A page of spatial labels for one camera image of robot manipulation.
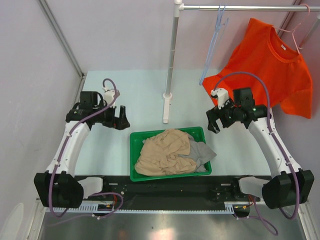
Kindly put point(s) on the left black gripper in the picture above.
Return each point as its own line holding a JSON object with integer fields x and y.
{"x": 113, "y": 122}

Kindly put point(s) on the orange t shirt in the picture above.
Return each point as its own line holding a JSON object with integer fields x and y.
{"x": 264, "y": 63}

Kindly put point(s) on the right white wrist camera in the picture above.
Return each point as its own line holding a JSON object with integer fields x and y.
{"x": 221, "y": 95}

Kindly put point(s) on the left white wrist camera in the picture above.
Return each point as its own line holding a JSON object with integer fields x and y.
{"x": 110, "y": 95}

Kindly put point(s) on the silver clothes rack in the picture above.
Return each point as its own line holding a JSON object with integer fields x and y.
{"x": 179, "y": 6}

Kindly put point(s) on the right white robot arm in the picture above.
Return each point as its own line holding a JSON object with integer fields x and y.
{"x": 289, "y": 184}

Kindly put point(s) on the white cable duct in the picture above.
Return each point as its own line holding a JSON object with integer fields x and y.
{"x": 105, "y": 208}

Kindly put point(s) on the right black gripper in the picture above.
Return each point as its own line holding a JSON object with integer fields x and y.
{"x": 215, "y": 113}

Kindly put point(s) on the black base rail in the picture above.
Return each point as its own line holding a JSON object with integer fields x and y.
{"x": 186, "y": 193}

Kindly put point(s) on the grey t shirt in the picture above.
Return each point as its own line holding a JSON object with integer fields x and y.
{"x": 200, "y": 153}

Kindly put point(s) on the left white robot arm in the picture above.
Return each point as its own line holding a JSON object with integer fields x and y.
{"x": 57, "y": 186}

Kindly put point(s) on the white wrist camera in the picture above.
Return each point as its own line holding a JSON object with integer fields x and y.
{"x": 221, "y": 95}
{"x": 110, "y": 95}

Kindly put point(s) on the green plastic bin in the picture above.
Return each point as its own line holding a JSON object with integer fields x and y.
{"x": 137, "y": 141}

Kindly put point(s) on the beige t shirt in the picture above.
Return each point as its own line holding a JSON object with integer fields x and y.
{"x": 166, "y": 154}

